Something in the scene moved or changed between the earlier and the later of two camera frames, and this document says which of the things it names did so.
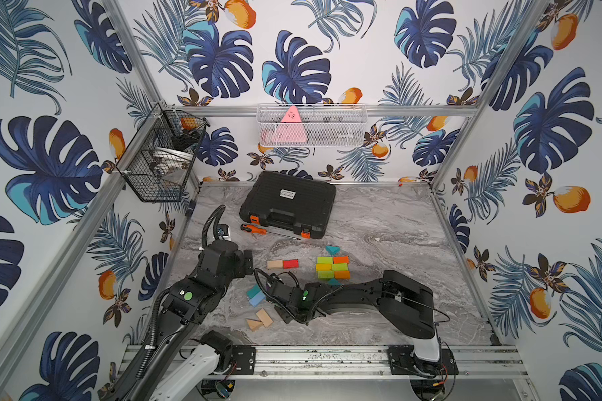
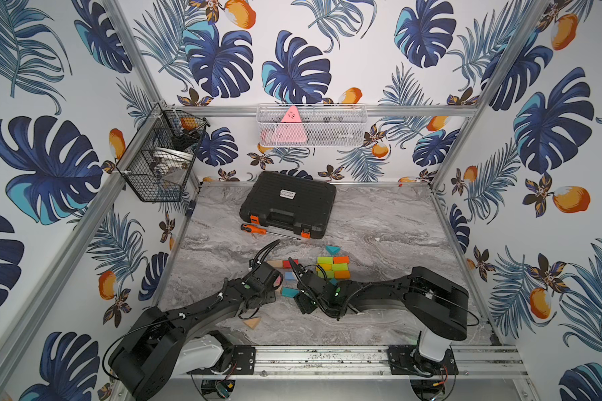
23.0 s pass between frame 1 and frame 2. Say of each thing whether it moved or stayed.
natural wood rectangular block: stayed
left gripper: moved
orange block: stayed
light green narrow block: stayed
